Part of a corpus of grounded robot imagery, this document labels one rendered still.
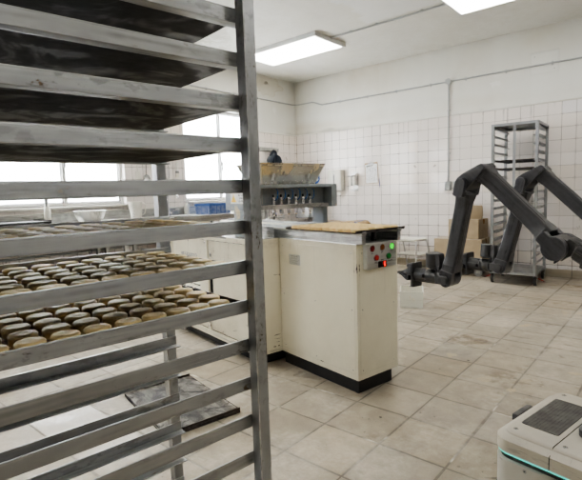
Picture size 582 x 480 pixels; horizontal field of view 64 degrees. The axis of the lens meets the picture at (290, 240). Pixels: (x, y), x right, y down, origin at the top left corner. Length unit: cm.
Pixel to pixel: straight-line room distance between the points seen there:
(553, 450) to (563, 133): 497
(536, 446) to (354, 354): 108
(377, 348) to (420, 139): 468
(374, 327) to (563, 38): 479
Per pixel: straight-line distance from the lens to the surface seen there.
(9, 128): 87
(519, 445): 191
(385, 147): 724
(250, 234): 102
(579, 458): 186
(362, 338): 261
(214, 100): 102
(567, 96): 650
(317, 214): 342
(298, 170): 315
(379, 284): 264
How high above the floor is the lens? 112
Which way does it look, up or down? 6 degrees down
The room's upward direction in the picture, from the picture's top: 2 degrees counter-clockwise
